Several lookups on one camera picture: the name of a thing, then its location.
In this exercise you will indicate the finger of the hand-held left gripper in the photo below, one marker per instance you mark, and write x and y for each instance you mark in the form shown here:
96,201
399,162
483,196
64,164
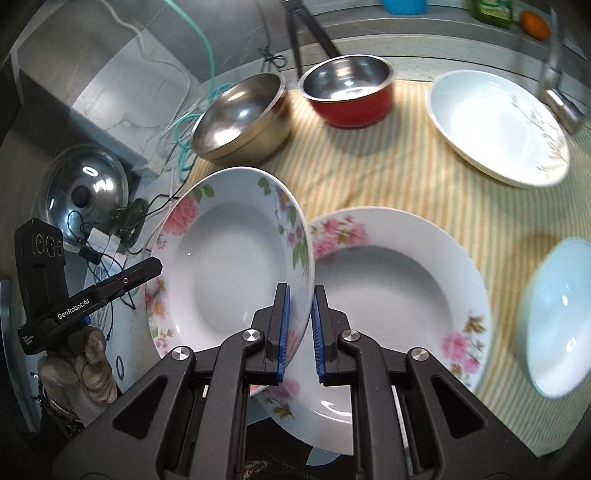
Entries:
131,277

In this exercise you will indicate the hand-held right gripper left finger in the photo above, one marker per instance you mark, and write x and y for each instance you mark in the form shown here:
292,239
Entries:
282,332

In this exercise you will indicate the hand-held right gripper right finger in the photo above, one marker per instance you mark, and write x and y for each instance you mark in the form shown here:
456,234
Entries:
317,337

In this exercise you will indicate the pink floral white plate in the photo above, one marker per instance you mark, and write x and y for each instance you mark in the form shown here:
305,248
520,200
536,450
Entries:
392,286
231,258

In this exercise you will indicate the light blue bowl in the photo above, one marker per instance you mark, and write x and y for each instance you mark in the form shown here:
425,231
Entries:
554,318

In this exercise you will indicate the white bowl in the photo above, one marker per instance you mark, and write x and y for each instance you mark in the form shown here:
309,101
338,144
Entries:
485,124

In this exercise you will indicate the person's left hand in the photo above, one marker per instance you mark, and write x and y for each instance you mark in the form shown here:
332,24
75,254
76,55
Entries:
94,364

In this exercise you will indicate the white power adapter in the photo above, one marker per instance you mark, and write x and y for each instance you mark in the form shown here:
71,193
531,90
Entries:
104,241

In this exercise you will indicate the dark clamp device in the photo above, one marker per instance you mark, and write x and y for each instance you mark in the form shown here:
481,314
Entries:
129,219

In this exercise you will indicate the steel pot lid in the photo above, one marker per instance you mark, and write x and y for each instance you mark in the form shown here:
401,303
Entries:
92,184

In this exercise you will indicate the yellow striped cloth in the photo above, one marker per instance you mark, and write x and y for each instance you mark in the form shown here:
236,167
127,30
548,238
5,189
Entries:
392,170

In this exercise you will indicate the gold steel bowl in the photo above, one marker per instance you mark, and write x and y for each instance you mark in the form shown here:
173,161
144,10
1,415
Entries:
231,115

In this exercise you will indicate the red steel bowl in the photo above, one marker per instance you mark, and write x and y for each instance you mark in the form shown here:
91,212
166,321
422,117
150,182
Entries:
355,110

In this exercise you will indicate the chrome faucet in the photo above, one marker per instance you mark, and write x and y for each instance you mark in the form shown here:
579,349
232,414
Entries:
558,104

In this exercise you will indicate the blue plastic container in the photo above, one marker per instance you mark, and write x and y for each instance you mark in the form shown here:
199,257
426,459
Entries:
404,5

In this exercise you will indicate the green dish soap bottle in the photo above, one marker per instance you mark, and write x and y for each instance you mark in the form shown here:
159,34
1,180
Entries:
491,11

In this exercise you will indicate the orange fruit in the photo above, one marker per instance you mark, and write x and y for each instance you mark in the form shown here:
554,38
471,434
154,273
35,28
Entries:
535,24

